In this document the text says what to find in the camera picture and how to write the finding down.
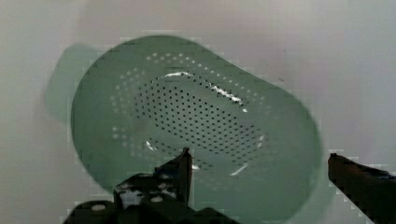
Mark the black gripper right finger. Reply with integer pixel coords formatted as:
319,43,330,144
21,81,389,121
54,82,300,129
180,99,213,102
328,153,396,224

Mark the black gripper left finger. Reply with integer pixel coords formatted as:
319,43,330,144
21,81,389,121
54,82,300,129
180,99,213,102
113,147,192,209

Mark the green plastic strainer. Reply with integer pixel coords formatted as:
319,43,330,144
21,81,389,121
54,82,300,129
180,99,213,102
44,35,332,224

